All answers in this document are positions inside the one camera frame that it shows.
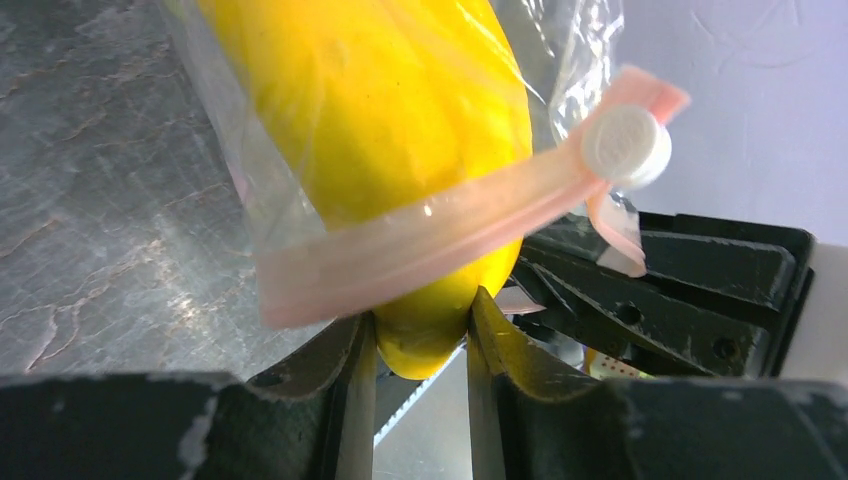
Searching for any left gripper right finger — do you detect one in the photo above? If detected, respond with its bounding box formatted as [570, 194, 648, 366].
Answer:
[467, 289, 847, 479]

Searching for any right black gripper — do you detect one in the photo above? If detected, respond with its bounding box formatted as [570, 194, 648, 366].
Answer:
[513, 213, 815, 377]

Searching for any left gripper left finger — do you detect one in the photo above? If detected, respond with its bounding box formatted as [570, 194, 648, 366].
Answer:
[1, 314, 376, 479]

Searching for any clear polka dot zip bag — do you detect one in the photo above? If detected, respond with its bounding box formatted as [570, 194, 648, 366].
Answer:
[161, 1, 690, 328]

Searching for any yellow banana bunch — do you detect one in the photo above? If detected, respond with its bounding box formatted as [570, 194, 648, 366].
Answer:
[197, 1, 532, 380]

